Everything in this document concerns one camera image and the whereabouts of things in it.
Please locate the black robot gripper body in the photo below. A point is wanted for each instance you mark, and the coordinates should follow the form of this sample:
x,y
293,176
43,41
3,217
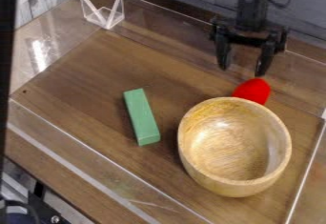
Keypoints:
x,y
249,38

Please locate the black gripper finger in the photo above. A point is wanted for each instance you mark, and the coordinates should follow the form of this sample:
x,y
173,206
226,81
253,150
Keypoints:
x,y
224,51
265,59

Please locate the red plush strawberry toy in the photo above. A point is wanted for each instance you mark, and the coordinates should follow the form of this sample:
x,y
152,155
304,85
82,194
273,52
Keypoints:
x,y
254,90

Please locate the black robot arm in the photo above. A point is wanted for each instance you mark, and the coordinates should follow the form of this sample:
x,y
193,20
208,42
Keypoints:
x,y
250,30

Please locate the light wooden bowl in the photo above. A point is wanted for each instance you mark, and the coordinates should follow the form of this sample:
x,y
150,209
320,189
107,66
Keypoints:
x,y
234,146

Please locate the green rectangular block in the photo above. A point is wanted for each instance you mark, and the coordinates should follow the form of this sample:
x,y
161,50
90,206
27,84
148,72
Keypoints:
x,y
142,118

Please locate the clear acrylic corner bracket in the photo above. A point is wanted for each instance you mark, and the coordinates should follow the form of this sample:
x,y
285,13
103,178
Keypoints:
x,y
105,17

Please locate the clear acrylic tray wall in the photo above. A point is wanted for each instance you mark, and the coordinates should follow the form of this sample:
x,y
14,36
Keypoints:
x,y
70,132

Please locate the black clamp mount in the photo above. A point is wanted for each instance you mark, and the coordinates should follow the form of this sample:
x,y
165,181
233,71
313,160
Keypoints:
x,y
26,208

